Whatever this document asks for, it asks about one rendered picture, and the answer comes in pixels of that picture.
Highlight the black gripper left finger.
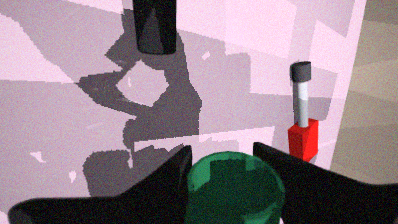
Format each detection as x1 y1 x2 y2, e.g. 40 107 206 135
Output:
7 145 192 224

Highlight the green cup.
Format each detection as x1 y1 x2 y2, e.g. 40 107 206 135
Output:
187 151 285 224

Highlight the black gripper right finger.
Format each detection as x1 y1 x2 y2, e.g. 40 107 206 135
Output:
253 142 398 224

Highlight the green post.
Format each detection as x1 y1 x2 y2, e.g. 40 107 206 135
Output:
184 196 192 224

